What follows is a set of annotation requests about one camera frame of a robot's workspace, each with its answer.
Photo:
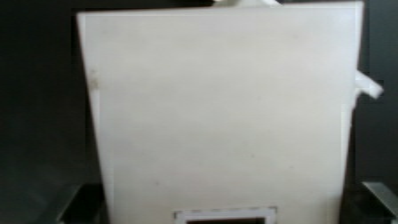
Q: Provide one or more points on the gripper right finger with grey tip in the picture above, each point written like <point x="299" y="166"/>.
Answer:
<point x="370" y="205"/>

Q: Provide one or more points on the gripper left finger with black tip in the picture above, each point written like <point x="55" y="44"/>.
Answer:
<point x="85" y="209"/>

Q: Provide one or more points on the white cabinet top block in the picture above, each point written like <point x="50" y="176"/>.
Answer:
<point x="220" y="86"/>

